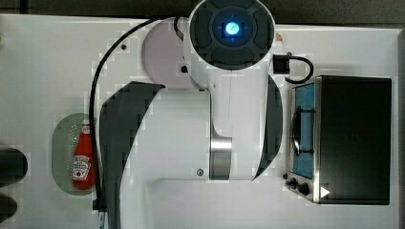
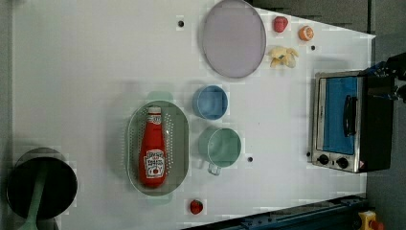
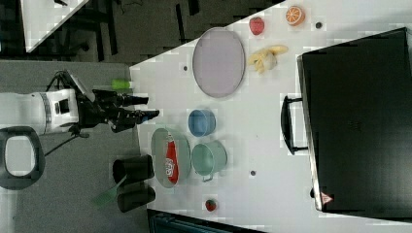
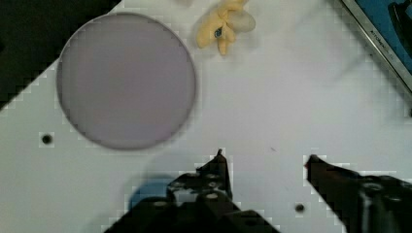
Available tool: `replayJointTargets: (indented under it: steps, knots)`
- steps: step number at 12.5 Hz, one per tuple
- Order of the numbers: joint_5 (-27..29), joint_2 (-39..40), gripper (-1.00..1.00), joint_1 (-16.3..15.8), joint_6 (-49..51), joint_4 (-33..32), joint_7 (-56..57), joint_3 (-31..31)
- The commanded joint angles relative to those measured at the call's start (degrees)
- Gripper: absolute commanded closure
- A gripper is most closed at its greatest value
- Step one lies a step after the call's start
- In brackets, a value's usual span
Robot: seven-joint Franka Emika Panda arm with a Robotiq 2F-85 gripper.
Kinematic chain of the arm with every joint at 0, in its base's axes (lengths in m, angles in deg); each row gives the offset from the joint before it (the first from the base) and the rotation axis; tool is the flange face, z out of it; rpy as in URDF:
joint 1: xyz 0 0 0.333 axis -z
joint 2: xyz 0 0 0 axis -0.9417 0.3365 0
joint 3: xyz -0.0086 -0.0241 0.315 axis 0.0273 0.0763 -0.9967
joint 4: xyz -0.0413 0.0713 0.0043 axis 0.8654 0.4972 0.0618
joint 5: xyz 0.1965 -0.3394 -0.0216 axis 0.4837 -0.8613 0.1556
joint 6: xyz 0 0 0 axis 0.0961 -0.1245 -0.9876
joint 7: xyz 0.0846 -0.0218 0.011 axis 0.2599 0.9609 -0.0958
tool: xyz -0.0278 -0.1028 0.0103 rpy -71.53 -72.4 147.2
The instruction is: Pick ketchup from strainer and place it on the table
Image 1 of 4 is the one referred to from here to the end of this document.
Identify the red felt ketchup bottle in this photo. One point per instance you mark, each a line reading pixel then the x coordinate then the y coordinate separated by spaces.
pixel 83 172

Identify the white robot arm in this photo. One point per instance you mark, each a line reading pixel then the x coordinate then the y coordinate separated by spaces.
pixel 227 126

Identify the grey-green oval strainer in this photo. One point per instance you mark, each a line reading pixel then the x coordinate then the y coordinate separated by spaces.
pixel 65 138

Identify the lilac round plate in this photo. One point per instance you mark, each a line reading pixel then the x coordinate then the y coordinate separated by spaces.
pixel 162 57

